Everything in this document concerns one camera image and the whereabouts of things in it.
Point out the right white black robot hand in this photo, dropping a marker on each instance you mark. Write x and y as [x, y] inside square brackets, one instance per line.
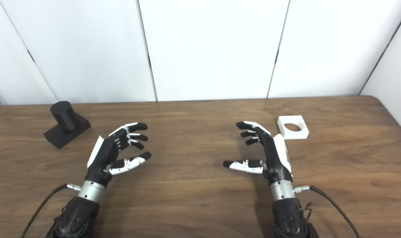
[276, 162]

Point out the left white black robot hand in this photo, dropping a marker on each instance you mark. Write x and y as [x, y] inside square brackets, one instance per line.
[103, 155]

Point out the white square piece with hole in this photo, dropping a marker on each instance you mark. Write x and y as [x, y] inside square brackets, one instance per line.
[300, 134]

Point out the black peg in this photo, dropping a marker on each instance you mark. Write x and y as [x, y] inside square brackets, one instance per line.
[66, 119]

